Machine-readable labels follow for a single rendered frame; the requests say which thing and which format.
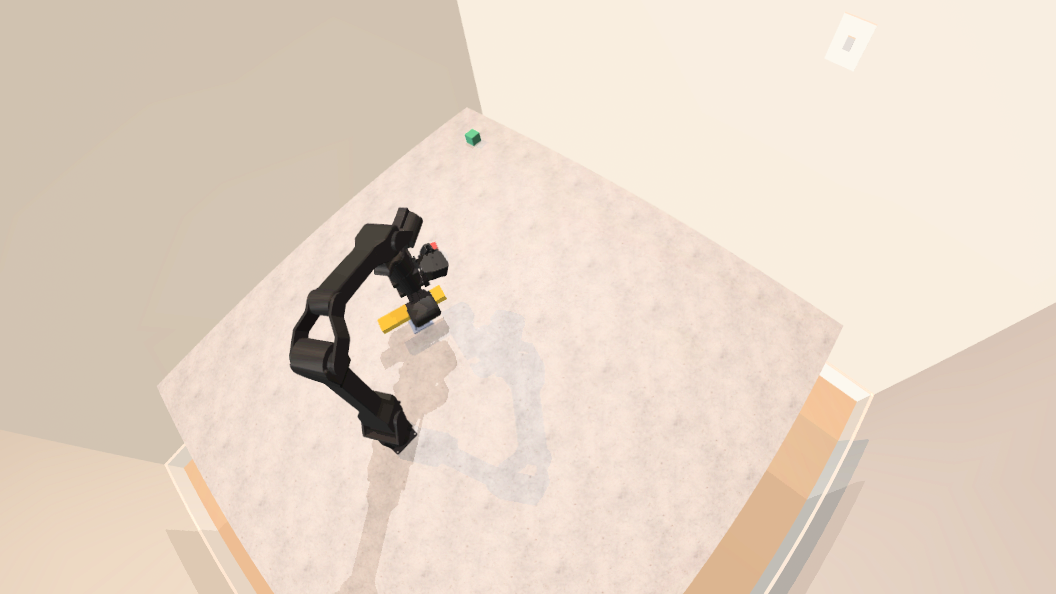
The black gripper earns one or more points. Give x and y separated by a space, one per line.
422 307

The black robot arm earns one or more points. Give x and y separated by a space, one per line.
378 247

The yellow bar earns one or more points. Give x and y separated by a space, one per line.
394 319

